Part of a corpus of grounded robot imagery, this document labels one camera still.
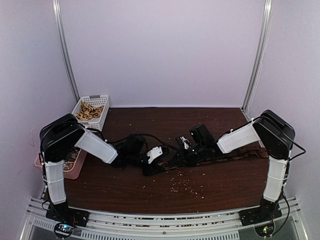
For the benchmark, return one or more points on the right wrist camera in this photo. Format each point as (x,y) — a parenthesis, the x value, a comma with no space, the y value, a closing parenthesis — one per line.
(183,142)

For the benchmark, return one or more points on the right aluminium frame post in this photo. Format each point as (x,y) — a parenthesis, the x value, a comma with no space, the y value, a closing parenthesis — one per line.
(263,37)

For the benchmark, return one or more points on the pink divided plastic box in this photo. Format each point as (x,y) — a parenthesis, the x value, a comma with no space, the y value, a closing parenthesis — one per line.
(78,155)

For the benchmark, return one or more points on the dark red patterned tie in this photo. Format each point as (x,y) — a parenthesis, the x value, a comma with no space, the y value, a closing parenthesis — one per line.
(225,156)

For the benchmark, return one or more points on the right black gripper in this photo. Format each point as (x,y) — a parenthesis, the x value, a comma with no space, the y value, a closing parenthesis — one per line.
(183,160)

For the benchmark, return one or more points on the white perforated plastic basket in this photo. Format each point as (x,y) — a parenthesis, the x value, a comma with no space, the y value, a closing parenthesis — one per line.
(95,101)

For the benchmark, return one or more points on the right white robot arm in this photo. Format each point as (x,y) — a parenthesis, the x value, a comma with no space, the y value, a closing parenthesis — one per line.
(275,134)

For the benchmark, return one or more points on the leopard print tie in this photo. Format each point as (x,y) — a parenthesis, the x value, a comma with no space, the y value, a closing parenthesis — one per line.
(88,112)

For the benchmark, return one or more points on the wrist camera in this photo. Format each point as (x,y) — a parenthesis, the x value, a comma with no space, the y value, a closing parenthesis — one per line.
(157,152)
(183,142)

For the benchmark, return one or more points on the left aluminium frame post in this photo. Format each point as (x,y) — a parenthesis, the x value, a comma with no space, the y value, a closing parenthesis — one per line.
(64,48)

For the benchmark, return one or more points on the aluminium front rail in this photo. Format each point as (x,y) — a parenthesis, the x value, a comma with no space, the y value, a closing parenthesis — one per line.
(217,225)

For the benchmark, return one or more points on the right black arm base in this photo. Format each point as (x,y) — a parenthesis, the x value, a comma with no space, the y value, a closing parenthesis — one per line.
(266,211)

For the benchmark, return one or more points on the aluminium frame post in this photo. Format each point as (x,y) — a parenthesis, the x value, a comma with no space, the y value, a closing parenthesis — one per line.
(263,37)
(64,48)

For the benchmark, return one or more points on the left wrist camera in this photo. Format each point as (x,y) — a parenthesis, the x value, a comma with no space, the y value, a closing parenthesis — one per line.
(157,152)

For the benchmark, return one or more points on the rolled leopard tie in box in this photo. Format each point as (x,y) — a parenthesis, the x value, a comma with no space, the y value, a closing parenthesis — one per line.
(68,165)

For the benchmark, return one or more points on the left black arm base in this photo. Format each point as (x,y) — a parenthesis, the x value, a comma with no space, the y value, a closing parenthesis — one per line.
(63,213)

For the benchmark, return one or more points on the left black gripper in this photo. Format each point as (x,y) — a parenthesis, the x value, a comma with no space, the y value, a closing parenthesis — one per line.
(154,166)

